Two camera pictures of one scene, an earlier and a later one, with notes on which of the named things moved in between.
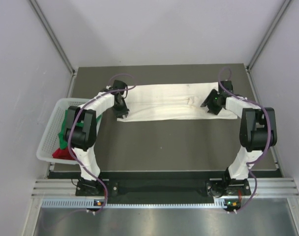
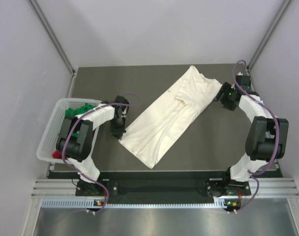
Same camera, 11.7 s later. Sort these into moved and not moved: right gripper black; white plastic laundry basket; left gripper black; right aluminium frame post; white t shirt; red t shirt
Moved: white t shirt; right gripper black; left gripper black
Not moved: right aluminium frame post; white plastic laundry basket; red t shirt
